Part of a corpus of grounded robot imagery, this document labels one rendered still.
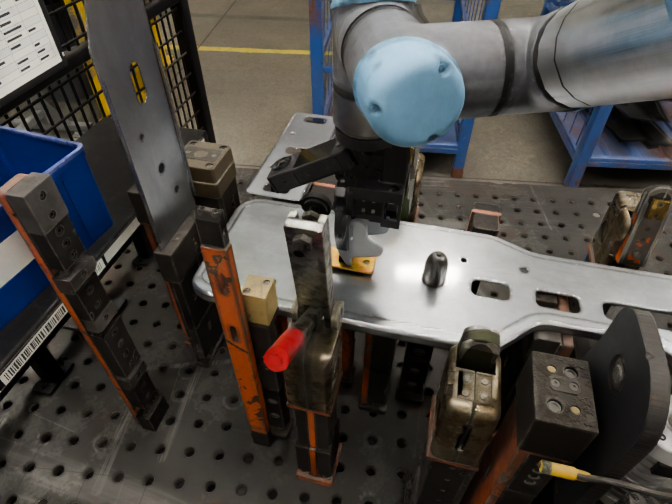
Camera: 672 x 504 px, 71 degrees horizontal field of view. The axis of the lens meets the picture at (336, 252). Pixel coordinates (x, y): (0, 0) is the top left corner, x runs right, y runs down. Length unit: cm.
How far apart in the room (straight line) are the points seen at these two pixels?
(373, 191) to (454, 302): 20
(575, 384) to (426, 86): 28
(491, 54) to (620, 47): 10
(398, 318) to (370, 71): 35
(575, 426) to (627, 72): 27
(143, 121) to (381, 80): 39
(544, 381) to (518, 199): 95
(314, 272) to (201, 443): 50
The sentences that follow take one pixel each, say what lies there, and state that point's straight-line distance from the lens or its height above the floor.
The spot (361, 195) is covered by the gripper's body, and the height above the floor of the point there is 115.
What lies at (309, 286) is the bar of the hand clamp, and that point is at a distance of 49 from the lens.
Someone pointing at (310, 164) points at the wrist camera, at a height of 118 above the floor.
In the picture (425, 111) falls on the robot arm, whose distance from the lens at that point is 37.
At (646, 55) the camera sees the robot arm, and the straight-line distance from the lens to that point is 32.
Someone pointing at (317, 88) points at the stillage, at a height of 46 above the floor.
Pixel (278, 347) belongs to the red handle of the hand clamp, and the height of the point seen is 115.
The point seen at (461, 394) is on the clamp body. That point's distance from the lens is 49.
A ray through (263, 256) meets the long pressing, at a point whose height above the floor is 100.
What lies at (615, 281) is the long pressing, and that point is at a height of 100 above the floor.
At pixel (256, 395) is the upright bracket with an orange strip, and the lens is 71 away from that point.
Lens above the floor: 149
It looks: 44 degrees down
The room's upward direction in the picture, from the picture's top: straight up
